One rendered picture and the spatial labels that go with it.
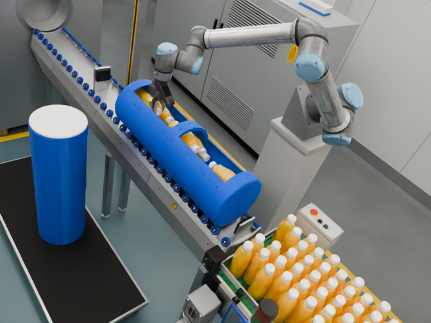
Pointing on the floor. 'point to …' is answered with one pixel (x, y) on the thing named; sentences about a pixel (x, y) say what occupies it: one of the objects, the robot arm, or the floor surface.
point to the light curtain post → (138, 22)
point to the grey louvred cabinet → (244, 61)
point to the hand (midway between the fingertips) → (158, 112)
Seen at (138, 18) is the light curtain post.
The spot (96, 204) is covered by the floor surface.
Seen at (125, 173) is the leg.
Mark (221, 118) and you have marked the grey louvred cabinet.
